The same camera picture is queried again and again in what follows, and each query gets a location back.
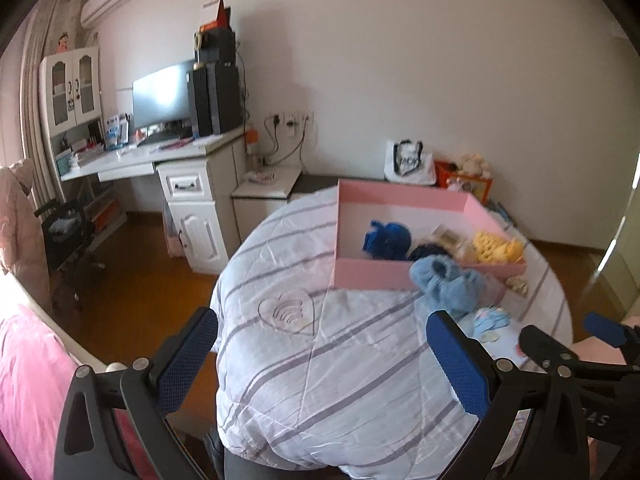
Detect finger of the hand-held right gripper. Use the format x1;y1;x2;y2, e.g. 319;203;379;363
584;312;640;350
520;325;631;373

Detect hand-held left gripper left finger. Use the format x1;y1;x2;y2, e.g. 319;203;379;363
52;306;221;480

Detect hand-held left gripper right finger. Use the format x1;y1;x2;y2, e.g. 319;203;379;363
426;310;591;480

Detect white printed baby hat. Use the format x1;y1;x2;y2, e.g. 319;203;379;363
472;307;511;343

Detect light blue fuzzy sock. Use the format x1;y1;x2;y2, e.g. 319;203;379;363
409;255;488;318

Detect yellow crochet toy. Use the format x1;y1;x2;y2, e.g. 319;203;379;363
472;230;525;263

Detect pink cardboard box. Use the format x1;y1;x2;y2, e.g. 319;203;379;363
332;178;528;291

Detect clear cotton swab bag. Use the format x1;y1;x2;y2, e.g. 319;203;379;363
430;225;476;263

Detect round table striped cloth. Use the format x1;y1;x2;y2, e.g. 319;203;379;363
210;187;573;480

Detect blue folders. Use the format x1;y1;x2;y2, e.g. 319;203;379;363
487;200;516;228

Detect white desk with drawers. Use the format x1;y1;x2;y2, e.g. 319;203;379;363
60;127;248;276

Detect pink bed blanket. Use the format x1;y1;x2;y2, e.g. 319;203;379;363
0;302;96;480

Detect black office chair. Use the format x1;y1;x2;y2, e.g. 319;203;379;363
34;200;106;306

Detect cream plush toy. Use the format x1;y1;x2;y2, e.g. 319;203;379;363
457;152;493;178

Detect red toy box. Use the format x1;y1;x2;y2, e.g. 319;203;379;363
432;159;493;206

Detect white tote bag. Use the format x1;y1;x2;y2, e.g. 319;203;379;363
384;139;437;186

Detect white side cabinet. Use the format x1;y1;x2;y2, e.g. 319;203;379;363
231;166;303;241

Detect pink coat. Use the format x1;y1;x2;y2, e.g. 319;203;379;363
0;159;51;306

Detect black keyboard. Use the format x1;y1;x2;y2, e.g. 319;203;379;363
142;130;193;143

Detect stack of books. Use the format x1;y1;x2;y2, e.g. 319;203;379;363
67;147;108;166

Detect orange capped bottle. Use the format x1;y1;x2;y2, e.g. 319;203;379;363
245;129;261;168

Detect blue white packet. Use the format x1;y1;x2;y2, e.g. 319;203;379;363
104;114;130;148

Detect black computer tower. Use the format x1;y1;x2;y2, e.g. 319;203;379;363
187;61;243;137

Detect white hutch cabinet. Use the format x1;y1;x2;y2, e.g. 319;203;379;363
39;46;103;161

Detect black computer monitor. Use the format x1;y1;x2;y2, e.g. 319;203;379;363
132;60;197;137

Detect beige curtain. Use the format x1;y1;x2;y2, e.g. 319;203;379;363
20;0;83;201

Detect black speaker box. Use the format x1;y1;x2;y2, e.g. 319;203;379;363
194;29;237;66

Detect red desk calendar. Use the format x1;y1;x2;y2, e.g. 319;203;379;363
199;0;232;33

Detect black power cable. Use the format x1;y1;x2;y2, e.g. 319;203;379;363
262;117;307;166

